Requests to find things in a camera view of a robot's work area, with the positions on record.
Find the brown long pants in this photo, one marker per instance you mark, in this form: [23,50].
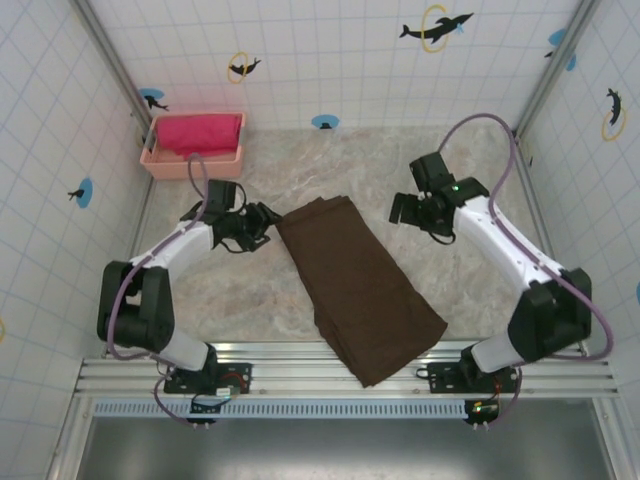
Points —
[350,280]

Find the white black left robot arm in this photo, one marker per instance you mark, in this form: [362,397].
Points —
[175,245]

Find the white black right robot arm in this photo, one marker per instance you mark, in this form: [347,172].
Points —
[500,245]

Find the pink perforated plastic basket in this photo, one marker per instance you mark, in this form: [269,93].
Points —
[165,167]

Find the pink-red folded cloth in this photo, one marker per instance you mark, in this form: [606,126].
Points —
[200,132]

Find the dolphin blue circle sticker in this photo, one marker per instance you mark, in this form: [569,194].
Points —
[152,98]

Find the grey metal panel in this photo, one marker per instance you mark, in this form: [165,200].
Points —
[325,450]

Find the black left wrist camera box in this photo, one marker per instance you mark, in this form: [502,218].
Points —
[222,194]

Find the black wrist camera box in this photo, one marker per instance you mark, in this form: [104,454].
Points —
[222,194]
[430,170]

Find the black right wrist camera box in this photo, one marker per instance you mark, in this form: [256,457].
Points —
[430,170]

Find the aluminium front rail beam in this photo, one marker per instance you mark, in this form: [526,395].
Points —
[300,370]

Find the aluminium corner post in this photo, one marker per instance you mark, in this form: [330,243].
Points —
[111,55]
[545,90]

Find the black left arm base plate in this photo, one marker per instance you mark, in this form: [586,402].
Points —
[175,387]

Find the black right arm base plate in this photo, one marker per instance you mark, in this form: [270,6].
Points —
[440,385]

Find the small black connector mount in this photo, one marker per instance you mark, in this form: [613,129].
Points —
[480,411]
[202,410]

